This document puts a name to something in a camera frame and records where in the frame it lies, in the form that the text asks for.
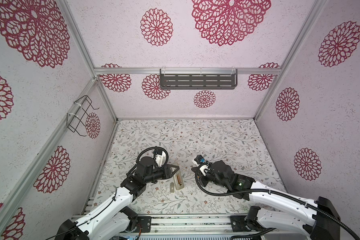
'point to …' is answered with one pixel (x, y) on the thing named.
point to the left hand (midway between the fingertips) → (178, 171)
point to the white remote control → (178, 180)
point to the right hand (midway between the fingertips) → (192, 166)
